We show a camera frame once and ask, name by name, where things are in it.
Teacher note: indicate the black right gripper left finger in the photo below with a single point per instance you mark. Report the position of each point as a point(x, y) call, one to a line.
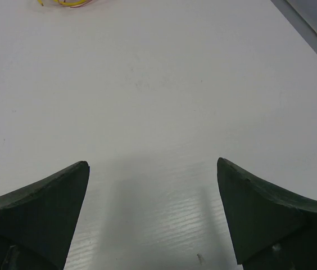
point(38, 221)

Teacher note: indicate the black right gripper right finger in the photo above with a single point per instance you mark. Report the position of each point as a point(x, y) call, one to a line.
point(270, 227)

